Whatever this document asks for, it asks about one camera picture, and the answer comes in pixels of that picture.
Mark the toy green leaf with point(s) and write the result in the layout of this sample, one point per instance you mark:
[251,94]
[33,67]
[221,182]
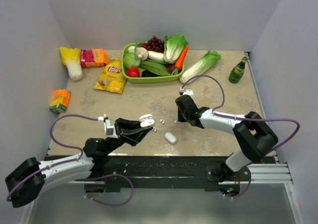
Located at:
[155,68]

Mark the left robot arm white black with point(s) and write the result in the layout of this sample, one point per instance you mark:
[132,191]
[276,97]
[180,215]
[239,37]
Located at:
[33,177]

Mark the white oval case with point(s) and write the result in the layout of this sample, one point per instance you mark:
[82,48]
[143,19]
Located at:
[170,138]

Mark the yellow Lays chips bag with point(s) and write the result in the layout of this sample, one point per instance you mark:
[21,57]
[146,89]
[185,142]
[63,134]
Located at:
[112,78]

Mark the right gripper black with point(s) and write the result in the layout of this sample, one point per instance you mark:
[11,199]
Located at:
[180,118]

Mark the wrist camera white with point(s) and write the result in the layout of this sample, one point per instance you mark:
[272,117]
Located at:
[189,92]
[108,125]

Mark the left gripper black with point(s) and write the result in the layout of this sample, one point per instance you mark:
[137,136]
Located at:
[130,136]

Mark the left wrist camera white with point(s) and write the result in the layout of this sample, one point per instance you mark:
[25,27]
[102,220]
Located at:
[108,125]

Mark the toy purple grapes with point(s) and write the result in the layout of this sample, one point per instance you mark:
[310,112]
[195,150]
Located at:
[154,44]

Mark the toy red tomato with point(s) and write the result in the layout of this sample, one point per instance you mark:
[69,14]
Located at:
[133,72]

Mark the white earbud charging case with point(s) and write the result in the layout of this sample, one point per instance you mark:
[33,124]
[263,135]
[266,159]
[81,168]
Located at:
[147,121]

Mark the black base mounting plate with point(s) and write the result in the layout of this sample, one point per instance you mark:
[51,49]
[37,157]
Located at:
[167,172]

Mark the yellow white toy cabbage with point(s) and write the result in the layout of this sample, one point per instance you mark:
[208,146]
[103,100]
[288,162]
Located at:
[71,59]

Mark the green glass bottle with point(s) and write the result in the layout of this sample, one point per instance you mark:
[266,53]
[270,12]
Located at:
[238,71]

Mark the toy cabbage in basket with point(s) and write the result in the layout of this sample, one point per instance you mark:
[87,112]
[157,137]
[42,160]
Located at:
[173,47]

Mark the orange green small carton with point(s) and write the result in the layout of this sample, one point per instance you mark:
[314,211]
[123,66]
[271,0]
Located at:
[60,100]

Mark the toy white radish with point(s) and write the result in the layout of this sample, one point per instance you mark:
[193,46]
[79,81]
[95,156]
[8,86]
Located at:
[156,56]

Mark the pink orange snack box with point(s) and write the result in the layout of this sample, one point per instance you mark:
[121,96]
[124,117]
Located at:
[93,58]

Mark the toy orange carrot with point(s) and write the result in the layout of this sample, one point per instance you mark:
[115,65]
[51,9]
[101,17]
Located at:
[179,63]

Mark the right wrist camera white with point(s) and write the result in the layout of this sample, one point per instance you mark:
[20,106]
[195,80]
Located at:
[189,92]

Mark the toy mushroom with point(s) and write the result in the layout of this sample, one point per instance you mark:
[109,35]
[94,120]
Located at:
[141,52]

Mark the toy purple onion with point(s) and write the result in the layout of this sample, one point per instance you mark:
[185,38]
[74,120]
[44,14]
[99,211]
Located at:
[171,68]

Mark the green toy napa cabbage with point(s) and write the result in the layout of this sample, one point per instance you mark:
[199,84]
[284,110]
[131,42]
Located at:
[201,66]

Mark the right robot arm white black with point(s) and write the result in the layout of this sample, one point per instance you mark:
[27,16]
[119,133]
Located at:
[254,136]

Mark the green plastic basket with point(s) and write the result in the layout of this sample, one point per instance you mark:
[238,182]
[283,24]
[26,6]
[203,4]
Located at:
[139,80]

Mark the toy round green cabbage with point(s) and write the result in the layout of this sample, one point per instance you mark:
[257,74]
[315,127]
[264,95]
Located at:
[130,61]

